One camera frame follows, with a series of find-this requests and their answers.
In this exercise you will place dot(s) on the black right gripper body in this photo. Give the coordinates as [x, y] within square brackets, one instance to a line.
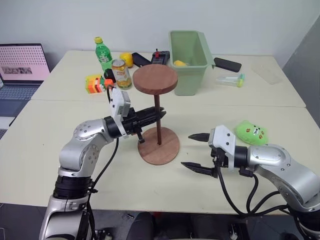
[220, 157]

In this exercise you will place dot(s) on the clear tube with green cap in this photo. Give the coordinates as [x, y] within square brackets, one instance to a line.
[230, 80]

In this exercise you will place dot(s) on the open laptop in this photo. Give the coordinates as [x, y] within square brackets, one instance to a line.
[22, 62]

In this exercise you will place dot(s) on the colourful block stack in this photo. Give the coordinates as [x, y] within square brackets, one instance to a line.
[95, 85]

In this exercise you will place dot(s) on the black device with red switch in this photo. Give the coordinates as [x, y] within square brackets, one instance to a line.
[160, 58]

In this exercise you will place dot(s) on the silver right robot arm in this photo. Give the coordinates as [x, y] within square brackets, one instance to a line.
[275, 155]

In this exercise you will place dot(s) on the clear plastic piece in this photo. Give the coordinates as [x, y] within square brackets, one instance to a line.
[267, 73]

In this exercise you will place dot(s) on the wooden pole with round top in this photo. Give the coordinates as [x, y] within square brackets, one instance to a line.
[155, 78]

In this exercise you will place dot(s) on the round wooden base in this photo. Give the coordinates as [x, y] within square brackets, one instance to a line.
[167, 152]

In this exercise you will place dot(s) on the yellow toy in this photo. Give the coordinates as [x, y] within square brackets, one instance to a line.
[179, 63]

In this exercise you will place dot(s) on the black flat case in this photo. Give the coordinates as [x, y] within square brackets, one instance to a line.
[138, 58]

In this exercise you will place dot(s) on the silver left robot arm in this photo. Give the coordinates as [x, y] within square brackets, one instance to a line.
[82, 140]

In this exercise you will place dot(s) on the green soda bottle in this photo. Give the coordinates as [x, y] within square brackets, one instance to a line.
[102, 55]

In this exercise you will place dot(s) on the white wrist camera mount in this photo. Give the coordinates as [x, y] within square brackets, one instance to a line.
[225, 140]
[116, 100]

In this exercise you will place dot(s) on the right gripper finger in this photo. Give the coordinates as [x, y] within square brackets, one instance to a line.
[200, 137]
[200, 169]

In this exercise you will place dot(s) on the black phone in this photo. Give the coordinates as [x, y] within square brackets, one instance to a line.
[227, 64]

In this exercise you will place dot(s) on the green plastic bin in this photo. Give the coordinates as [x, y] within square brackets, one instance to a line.
[190, 80]

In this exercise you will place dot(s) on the yellow round object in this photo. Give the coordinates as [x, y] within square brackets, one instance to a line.
[126, 58]

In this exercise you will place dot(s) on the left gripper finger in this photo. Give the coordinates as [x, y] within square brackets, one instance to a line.
[147, 111]
[147, 120]

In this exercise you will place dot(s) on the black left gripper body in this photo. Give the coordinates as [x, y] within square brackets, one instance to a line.
[130, 122]

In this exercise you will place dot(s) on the green plush toy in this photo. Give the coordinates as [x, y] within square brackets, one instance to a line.
[250, 131]

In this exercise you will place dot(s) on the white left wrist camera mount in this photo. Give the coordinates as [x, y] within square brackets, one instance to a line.
[116, 100]

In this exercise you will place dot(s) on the yellow drink can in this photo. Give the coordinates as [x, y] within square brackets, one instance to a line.
[122, 75]

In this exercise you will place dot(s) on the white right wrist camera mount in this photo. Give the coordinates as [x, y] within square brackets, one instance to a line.
[225, 140]

